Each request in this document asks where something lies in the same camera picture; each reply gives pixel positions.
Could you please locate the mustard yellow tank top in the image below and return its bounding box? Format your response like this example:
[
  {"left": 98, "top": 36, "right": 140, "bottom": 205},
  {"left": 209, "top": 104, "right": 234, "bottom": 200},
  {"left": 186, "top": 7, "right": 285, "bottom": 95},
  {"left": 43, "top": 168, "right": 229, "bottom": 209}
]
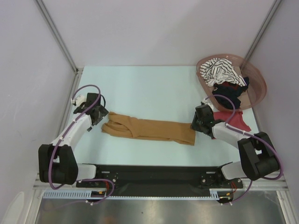
[{"left": 101, "top": 112, "right": 196, "bottom": 146}]

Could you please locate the red tank top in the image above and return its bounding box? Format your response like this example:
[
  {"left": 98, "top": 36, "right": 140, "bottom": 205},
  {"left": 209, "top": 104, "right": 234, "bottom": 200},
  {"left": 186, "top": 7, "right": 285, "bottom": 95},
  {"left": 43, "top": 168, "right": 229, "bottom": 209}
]
[{"left": 214, "top": 111, "right": 251, "bottom": 132}]

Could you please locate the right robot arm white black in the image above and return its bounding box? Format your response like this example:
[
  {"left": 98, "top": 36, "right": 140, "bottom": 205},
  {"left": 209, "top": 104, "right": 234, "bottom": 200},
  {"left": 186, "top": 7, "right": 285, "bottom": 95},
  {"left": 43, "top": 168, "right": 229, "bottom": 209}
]
[{"left": 191, "top": 104, "right": 282, "bottom": 187}]

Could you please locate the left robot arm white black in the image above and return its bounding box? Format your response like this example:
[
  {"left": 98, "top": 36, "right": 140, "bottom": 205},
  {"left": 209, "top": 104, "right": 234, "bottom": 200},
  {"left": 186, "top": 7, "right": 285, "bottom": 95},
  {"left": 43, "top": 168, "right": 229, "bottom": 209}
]
[{"left": 38, "top": 93, "right": 108, "bottom": 187}]

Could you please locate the black white striped tank top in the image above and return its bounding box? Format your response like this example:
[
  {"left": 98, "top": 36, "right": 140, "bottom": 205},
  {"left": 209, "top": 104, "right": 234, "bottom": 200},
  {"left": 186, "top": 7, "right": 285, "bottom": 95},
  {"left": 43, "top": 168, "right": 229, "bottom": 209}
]
[{"left": 199, "top": 58, "right": 247, "bottom": 87}]

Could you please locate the pink translucent laundry basket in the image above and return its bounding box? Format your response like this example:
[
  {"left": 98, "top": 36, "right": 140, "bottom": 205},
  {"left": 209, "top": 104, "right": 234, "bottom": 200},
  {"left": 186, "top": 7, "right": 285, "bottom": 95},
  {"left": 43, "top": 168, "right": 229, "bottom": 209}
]
[{"left": 196, "top": 54, "right": 267, "bottom": 111}]

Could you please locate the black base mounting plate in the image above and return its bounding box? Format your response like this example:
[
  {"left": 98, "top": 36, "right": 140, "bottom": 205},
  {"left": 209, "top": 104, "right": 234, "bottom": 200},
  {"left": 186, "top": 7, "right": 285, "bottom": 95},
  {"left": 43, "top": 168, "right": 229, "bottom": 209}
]
[{"left": 76, "top": 165, "right": 243, "bottom": 198}]

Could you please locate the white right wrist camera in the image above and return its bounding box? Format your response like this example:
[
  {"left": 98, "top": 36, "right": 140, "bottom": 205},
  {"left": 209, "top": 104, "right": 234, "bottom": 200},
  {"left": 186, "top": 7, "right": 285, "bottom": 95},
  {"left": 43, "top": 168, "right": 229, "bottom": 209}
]
[{"left": 201, "top": 99, "right": 214, "bottom": 110}]

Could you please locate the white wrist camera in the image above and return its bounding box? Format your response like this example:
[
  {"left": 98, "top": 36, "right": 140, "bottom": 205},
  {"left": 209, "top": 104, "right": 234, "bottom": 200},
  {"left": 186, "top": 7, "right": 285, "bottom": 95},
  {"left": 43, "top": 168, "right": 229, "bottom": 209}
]
[
  {"left": 71, "top": 95, "right": 86, "bottom": 106},
  {"left": 201, "top": 99, "right": 214, "bottom": 110}
]

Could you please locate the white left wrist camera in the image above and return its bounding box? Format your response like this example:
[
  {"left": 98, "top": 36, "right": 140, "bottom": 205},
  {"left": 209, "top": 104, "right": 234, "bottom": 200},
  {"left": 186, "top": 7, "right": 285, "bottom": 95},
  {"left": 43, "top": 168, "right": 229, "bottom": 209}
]
[{"left": 71, "top": 95, "right": 86, "bottom": 106}]

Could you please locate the grey slotted cable duct right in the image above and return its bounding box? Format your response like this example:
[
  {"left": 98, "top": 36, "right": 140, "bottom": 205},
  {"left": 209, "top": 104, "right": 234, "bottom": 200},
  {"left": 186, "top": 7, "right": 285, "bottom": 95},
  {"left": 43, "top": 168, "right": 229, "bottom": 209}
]
[{"left": 210, "top": 189, "right": 234, "bottom": 200}]

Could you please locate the grey slotted cable duct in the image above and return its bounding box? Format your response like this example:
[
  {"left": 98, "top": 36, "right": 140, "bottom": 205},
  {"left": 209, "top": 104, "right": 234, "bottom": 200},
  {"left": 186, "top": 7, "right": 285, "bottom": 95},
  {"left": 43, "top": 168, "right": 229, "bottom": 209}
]
[
  {"left": 43, "top": 190, "right": 107, "bottom": 200},
  {"left": 210, "top": 189, "right": 234, "bottom": 200}
]

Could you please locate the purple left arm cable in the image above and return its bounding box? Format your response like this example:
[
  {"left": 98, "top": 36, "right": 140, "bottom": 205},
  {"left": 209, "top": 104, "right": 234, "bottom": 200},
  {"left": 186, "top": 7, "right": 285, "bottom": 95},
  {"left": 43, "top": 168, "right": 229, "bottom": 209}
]
[{"left": 48, "top": 84, "right": 115, "bottom": 207}]

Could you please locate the grey slotted cable duct left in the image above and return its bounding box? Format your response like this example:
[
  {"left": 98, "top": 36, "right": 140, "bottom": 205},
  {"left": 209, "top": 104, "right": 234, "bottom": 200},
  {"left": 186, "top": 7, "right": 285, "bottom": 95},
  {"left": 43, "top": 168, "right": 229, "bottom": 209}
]
[{"left": 43, "top": 190, "right": 107, "bottom": 200}]

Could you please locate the left aluminium corner post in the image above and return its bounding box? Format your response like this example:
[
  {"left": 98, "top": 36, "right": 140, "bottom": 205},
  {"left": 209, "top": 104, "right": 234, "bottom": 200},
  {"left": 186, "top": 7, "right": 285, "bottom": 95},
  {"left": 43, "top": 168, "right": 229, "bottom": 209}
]
[{"left": 34, "top": 0, "right": 78, "bottom": 74}]

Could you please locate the aluminium corner post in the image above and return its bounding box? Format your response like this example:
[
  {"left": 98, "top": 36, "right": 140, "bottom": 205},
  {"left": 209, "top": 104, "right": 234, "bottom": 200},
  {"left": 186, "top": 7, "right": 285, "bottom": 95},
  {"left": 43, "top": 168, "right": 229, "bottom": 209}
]
[
  {"left": 34, "top": 0, "right": 78, "bottom": 74},
  {"left": 245, "top": 0, "right": 284, "bottom": 61}
]

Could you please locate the aluminium frame rail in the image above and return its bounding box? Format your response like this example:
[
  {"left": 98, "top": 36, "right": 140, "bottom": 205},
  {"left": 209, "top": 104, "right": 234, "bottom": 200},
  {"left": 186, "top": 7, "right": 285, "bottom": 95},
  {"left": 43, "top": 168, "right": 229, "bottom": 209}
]
[{"left": 241, "top": 172, "right": 288, "bottom": 191}]

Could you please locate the right aluminium corner post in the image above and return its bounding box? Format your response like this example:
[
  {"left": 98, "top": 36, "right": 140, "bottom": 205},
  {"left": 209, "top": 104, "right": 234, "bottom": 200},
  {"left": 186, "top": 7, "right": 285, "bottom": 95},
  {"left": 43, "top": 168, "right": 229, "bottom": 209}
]
[{"left": 245, "top": 0, "right": 284, "bottom": 61}]

